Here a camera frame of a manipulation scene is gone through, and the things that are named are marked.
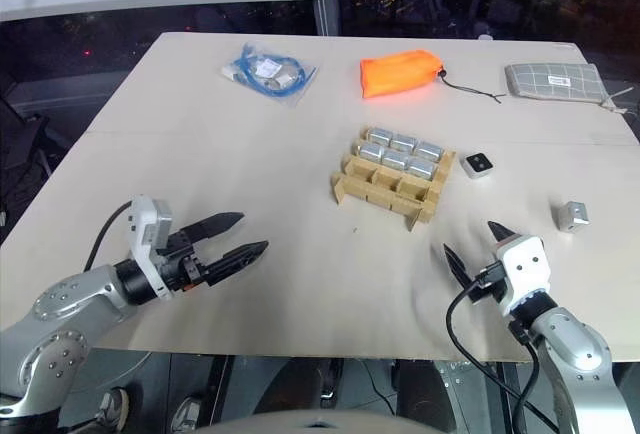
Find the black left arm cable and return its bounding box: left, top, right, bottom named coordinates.
left=82, top=201, right=134, bottom=273

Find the wooden grid tray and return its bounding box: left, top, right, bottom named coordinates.
left=329, top=125, right=458, bottom=232

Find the small white black device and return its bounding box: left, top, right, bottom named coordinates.
left=462, top=152, right=496, bottom=181

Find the grey checked fabric pouch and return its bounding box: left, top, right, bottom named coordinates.
left=503, top=61, right=633, bottom=117

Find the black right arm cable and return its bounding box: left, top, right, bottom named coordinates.
left=445, top=261, right=559, bottom=434

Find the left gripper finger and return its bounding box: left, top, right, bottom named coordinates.
left=203, top=239, right=270, bottom=286
left=180, top=211, right=246, bottom=248

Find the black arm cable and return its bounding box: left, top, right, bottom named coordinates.
left=82, top=201, right=134, bottom=273
left=445, top=261, right=559, bottom=434

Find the single silver metal block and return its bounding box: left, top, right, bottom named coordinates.
left=552, top=198, right=591, bottom=234

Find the plastic bag with blue cable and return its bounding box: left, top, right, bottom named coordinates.
left=220, top=41, right=320, bottom=109

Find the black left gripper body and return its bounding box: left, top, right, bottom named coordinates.
left=158, top=229, right=209, bottom=295

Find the black chair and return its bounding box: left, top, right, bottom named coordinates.
left=0, top=73, right=72, bottom=241

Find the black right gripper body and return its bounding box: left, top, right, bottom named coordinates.
left=468, top=260, right=506, bottom=304

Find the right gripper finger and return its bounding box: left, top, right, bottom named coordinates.
left=442, top=242, right=475, bottom=288
left=486, top=220, right=514, bottom=246

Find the orange drawstring pouch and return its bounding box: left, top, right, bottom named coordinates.
left=359, top=49, right=507, bottom=106

